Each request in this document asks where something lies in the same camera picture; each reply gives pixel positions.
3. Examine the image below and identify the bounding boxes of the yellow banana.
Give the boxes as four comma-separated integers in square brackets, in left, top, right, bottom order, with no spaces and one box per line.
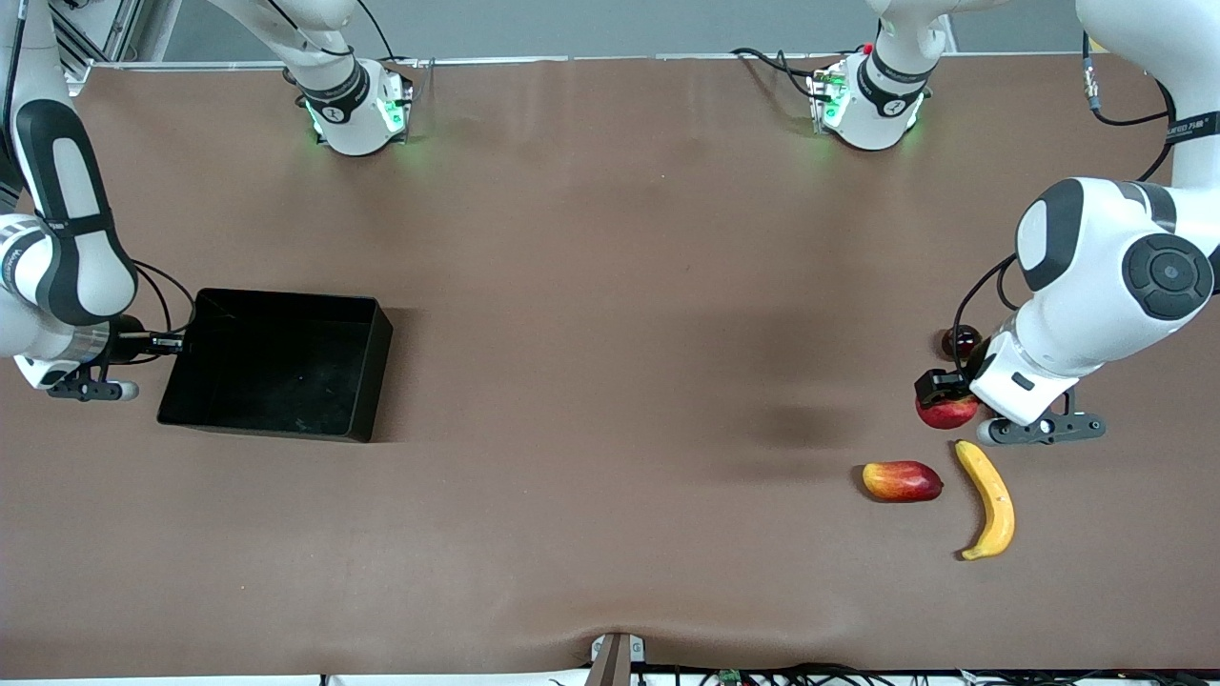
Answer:
[954,439,1017,562]

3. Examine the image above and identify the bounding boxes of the red yellow apple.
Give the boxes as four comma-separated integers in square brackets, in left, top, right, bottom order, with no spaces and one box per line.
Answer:
[917,393,981,431]

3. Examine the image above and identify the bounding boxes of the aluminium frame profile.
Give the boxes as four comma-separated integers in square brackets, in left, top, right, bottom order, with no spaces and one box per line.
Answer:
[48,0,144,91]

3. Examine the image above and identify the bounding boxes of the grey metal table clamp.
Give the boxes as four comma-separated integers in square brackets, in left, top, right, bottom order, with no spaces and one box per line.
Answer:
[584,632,649,686]

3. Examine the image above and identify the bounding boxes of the black left base cable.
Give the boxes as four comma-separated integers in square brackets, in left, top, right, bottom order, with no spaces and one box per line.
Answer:
[730,46,823,102]

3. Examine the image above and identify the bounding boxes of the black plastic box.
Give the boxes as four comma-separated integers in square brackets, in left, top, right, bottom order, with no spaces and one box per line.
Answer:
[157,289,394,443]

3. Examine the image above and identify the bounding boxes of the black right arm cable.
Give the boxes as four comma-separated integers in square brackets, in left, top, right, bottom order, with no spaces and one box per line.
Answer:
[0,0,197,337]

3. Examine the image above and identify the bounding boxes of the brown table mat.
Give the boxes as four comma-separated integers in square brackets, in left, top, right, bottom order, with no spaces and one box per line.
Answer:
[0,52,1220,674]

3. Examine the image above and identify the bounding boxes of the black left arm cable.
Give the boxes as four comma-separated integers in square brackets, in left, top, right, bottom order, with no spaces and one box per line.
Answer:
[952,31,1183,356]

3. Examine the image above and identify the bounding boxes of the black right base cable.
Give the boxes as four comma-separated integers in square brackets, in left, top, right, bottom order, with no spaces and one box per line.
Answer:
[357,0,425,106]

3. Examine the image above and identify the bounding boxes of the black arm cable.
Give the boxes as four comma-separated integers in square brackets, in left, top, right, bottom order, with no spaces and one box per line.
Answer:
[952,31,1183,356]
[0,0,197,337]

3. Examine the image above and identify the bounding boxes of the red yellow mango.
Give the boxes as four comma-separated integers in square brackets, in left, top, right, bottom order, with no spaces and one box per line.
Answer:
[862,460,945,503]

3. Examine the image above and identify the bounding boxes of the black base cable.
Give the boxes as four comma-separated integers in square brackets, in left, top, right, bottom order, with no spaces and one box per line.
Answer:
[730,46,823,102]
[357,0,425,106]

